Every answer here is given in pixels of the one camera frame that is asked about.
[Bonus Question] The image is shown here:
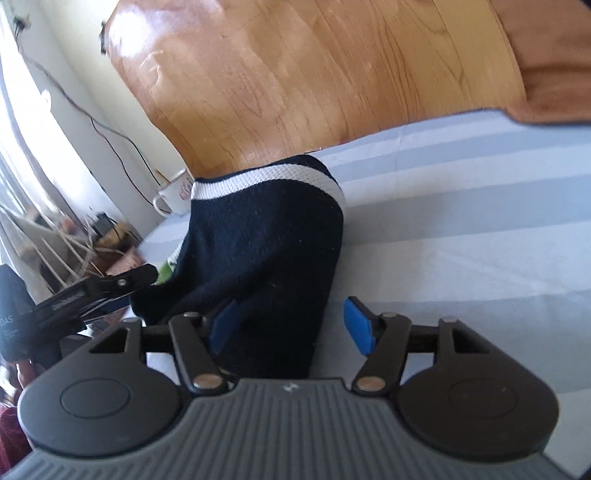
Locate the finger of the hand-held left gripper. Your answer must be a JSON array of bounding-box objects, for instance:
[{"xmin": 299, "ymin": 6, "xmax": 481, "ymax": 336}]
[
  {"xmin": 34, "ymin": 295, "xmax": 130, "ymax": 324},
  {"xmin": 60, "ymin": 265, "xmax": 158, "ymax": 301}
]

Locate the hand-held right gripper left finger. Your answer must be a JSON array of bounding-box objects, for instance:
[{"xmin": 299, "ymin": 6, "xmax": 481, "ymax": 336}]
[{"xmin": 90, "ymin": 300, "xmax": 238, "ymax": 397}]

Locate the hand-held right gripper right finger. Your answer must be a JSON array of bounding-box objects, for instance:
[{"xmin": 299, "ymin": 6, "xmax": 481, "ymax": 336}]
[{"xmin": 344, "ymin": 296, "xmax": 490, "ymax": 397}]

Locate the navy sweater with white stripes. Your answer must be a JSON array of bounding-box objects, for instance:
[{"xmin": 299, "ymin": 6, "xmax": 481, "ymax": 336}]
[{"xmin": 130, "ymin": 155, "xmax": 347, "ymax": 379}]

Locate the white mug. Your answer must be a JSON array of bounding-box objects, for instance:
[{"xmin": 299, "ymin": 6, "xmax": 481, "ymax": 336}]
[{"xmin": 152, "ymin": 168, "xmax": 197, "ymax": 217}]

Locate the blue striped bedsheet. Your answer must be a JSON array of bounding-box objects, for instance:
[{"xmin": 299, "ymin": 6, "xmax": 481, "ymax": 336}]
[{"xmin": 136, "ymin": 108, "xmax": 591, "ymax": 480}]

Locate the wooden headboard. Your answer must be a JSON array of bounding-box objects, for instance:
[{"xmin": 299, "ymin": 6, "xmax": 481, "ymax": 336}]
[{"xmin": 104, "ymin": 0, "xmax": 529, "ymax": 178}]

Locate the white wire rack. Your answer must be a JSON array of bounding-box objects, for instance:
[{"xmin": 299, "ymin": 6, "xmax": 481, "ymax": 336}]
[{"xmin": 0, "ymin": 203, "xmax": 100, "ymax": 296}]

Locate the thin dark wall cable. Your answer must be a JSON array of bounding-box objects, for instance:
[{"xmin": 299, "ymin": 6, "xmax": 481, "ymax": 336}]
[{"xmin": 14, "ymin": 41, "xmax": 160, "ymax": 195}]

